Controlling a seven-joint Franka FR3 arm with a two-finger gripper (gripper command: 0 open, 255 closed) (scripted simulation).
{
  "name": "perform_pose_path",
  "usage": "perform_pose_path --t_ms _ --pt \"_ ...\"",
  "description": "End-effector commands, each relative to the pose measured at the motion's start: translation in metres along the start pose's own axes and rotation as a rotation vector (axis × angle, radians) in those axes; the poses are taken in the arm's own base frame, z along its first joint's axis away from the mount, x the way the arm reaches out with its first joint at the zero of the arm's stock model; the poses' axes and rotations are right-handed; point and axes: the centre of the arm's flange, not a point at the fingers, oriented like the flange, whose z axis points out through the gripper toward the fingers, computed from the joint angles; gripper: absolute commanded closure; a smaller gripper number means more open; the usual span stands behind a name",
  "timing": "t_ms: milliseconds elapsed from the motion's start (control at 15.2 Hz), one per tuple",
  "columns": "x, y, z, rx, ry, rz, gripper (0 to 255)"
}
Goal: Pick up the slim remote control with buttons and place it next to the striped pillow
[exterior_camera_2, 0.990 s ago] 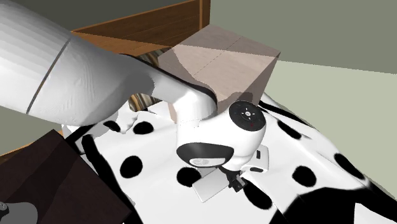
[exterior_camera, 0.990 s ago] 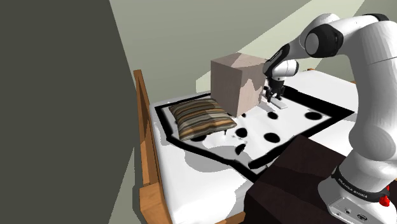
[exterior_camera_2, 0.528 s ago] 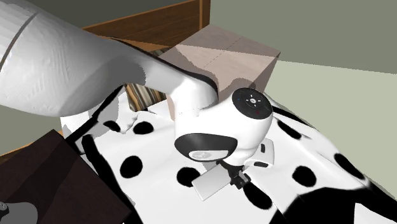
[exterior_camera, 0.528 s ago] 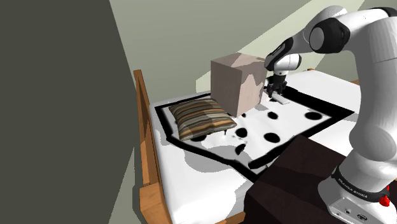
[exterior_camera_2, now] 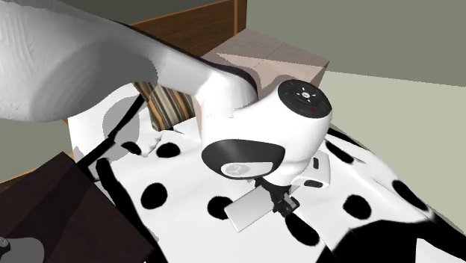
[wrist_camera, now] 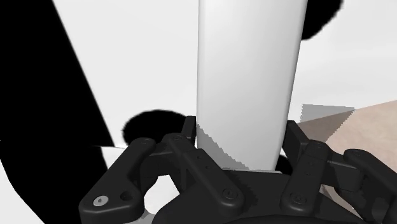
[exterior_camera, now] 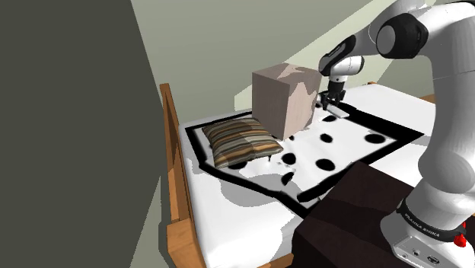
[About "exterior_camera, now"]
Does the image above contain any brown striped pillow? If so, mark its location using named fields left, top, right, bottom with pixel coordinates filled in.
left=201, top=118, right=285, bottom=171

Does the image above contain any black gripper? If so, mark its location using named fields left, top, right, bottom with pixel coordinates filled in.
left=320, top=81, right=347, bottom=111

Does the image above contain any white flat rectangular device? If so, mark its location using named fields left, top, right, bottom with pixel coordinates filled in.
left=326, top=104, right=351, bottom=120

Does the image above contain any white blanket with black dots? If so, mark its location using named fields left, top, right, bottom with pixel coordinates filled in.
left=184, top=97, right=426, bottom=220

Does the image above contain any beige cube box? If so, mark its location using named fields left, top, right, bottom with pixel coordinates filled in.
left=251, top=62, right=323, bottom=142

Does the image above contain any wooden bed with white mattress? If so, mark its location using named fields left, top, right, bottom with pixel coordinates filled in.
left=159, top=81, right=439, bottom=268

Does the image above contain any dark brown robot stand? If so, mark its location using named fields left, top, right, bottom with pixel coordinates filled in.
left=291, top=160, right=425, bottom=268

